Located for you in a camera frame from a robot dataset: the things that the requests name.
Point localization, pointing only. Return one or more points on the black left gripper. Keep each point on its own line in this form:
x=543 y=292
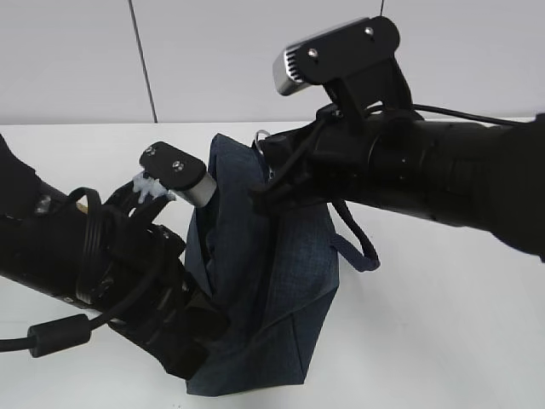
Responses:
x=173 y=320

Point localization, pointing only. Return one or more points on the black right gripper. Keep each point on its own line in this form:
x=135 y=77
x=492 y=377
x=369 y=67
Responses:
x=326 y=160

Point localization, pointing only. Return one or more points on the dark blue lunch bag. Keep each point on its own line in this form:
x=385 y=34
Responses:
x=274 y=277

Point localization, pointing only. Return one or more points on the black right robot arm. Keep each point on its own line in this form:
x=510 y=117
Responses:
x=455 y=173

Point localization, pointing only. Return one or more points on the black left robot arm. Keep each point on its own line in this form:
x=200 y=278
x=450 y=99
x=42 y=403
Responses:
x=111 y=260

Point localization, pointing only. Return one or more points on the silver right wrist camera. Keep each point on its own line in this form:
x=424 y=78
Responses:
x=354 y=62

